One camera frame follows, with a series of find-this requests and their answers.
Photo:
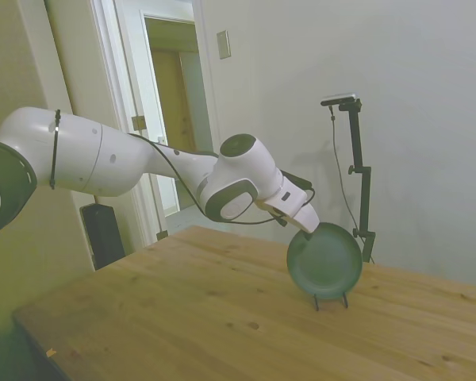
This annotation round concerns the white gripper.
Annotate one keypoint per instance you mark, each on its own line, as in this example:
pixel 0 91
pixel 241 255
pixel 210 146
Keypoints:
pixel 297 216

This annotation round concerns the black rectangular box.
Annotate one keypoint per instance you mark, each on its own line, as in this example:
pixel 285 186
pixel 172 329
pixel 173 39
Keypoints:
pixel 102 236

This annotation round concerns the brown wooden door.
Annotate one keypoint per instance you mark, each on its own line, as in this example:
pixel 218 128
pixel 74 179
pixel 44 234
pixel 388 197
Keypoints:
pixel 174 103

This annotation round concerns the beige wall switch plate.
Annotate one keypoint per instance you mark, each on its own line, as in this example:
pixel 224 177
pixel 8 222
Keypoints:
pixel 223 45

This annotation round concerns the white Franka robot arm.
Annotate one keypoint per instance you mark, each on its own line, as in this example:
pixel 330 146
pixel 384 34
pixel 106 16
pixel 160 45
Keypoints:
pixel 103 158

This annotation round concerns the grey exterior camera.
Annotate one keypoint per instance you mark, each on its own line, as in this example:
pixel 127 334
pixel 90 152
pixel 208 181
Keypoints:
pixel 339 99

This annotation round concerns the dark green round plate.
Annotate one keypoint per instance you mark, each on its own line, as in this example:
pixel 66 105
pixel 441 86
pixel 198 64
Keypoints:
pixel 325 262

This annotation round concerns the white door frame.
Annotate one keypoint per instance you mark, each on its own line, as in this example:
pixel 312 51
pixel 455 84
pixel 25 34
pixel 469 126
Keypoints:
pixel 119 79

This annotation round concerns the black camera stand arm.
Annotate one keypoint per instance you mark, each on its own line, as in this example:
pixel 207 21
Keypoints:
pixel 361 178

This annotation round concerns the small orange tape scrap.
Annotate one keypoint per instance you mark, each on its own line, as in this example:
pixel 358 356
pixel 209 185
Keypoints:
pixel 51 351

